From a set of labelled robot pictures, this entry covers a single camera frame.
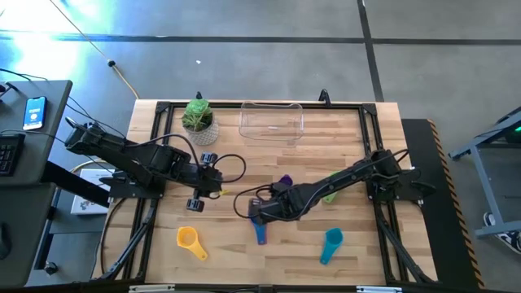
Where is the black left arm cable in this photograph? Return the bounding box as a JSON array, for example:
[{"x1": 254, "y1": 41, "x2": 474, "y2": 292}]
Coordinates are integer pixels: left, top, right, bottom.
[{"x1": 210, "y1": 153, "x2": 248, "y2": 184}]

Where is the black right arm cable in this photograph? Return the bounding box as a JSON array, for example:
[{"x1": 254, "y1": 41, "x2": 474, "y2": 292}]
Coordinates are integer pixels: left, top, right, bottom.
[{"x1": 233, "y1": 184, "x2": 272, "y2": 221}]

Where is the person's shoe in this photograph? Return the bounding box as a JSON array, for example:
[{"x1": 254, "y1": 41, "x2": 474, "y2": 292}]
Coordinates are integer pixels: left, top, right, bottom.
[{"x1": 483, "y1": 211, "x2": 521, "y2": 256}]

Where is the teal measuring cup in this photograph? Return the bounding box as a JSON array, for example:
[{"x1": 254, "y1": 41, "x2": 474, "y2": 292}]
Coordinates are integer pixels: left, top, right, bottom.
[{"x1": 319, "y1": 227, "x2": 344, "y2": 266}]

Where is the succulent in patterned grey pot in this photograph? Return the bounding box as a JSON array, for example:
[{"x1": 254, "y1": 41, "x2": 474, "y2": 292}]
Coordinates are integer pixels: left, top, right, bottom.
[{"x1": 181, "y1": 98, "x2": 220, "y2": 147}]

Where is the black mat with hazard stripe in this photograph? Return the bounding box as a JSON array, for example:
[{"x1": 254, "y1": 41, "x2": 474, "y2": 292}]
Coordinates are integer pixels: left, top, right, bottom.
[{"x1": 401, "y1": 118, "x2": 486, "y2": 291}]

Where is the green measuring cup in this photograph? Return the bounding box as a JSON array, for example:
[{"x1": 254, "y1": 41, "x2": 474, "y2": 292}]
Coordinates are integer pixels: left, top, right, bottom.
[{"x1": 321, "y1": 170, "x2": 339, "y2": 204}]

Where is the black keyboard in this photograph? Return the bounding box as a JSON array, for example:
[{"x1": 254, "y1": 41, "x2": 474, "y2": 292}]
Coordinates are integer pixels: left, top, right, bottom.
[{"x1": 0, "y1": 133, "x2": 26, "y2": 177}]

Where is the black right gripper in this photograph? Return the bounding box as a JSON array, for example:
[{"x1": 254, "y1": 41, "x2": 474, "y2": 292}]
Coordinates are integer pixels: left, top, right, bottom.
[{"x1": 247, "y1": 181, "x2": 294, "y2": 225}]

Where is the smartphone with blue screen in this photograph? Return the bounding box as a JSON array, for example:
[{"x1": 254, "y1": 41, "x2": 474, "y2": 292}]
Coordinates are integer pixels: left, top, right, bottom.
[{"x1": 22, "y1": 95, "x2": 48, "y2": 131}]

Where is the black device with green light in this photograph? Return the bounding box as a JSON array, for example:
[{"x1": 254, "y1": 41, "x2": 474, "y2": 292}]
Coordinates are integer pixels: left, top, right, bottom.
[{"x1": 504, "y1": 121, "x2": 521, "y2": 144}]

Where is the yellow measuring cup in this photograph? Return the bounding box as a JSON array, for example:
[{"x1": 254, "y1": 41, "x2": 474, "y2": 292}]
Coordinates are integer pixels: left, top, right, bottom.
[{"x1": 176, "y1": 225, "x2": 208, "y2": 261}]

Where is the grey desk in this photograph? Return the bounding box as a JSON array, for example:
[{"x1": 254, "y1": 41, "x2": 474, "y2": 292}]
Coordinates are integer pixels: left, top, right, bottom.
[{"x1": 0, "y1": 80, "x2": 73, "y2": 288}]

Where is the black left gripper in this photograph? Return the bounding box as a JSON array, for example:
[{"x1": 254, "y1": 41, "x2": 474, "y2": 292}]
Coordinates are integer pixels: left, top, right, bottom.
[{"x1": 186, "y1": 152, "x2": 224, "y2": 212}]

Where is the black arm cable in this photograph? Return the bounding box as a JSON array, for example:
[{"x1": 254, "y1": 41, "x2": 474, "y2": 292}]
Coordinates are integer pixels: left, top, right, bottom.
[
  {"x1": 233, "y1": 184, "x2": 272, "y2": 221},
  {"x1": 210, "y1": 153, "x2": 248, "y2": 184}
]

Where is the silver metal bracket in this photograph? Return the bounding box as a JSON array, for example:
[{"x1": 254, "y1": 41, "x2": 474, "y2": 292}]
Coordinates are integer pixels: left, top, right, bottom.
[
  {"x1": 129, "y1": 284, "x2": 176, "y2": 293},
  {"x1": 356, "y1": 286, "x2": 404, "y2": 293}
]

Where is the white printed board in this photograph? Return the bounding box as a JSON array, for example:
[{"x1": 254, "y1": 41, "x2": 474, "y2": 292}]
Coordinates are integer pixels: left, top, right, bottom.
[{"x1": 70, "y1": 168, "x2": 112, "y2": 216}]

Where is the grey metal stand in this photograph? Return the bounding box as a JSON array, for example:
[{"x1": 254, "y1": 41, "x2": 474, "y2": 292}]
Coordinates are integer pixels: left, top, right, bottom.
[{"x1": 447, "y1": 106, "x2": 521, "y2": 240}]

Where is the blue measuring cup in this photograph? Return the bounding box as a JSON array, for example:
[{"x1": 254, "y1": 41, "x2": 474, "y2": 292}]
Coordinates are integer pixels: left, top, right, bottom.
[{"x1": 250, "y1": 215, "x2": 269, "y2": 246}]

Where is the clear plastic basket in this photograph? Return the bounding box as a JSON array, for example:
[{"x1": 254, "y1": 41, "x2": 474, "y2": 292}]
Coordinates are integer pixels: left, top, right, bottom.
[{"x1": 239, "y1": 100, "x2": 305, "y2": 149}]

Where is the yellow floor cable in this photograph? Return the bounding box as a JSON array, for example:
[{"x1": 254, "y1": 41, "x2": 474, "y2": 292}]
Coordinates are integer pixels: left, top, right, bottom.
[{"x1": 48, "y1": 0, "x2": 140, "y2": 100}]

